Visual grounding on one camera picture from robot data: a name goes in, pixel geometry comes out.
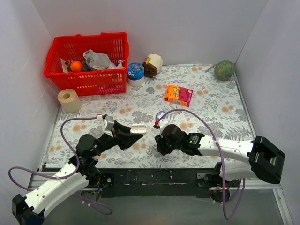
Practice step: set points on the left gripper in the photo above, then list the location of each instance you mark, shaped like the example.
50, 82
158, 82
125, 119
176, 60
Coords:
116, 134

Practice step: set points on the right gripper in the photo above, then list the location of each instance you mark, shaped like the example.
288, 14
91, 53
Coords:
158, 145

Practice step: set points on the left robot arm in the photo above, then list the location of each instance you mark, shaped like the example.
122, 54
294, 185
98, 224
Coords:
79, 172

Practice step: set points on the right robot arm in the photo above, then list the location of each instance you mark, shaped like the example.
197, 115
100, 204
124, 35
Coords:
258, 158

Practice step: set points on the purple earbud charging case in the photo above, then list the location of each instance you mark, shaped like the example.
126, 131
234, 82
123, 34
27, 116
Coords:
160, 115

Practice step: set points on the orange pink sponge box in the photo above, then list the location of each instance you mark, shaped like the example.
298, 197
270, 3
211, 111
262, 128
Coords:
178, 95

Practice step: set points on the floral table mat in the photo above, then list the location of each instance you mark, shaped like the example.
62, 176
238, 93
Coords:
150, 117

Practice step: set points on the beige paper roll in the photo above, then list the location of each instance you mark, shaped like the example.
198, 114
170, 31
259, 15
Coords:
69, 100

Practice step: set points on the blue white cup container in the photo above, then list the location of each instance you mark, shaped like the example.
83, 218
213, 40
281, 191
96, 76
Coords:
135, 74

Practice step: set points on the white pump bottle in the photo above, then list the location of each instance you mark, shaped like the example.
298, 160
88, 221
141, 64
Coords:
120, 64

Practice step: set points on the red plastic shopping basket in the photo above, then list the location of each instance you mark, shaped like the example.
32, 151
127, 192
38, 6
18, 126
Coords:
68, 67

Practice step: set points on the brown white plush toy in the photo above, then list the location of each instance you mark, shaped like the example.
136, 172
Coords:
152, 65

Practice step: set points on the grey crumpled bag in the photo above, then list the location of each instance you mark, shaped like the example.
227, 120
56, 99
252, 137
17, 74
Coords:
96, 61

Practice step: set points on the orange fruit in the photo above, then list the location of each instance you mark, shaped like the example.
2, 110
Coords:
76, 66

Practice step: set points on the green melon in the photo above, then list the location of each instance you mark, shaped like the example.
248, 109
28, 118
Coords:
224, 70

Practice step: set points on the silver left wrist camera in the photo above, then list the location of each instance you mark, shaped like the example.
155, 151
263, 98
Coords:
107, 125

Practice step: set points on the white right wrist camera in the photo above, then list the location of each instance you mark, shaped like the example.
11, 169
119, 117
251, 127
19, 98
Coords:
162, 124

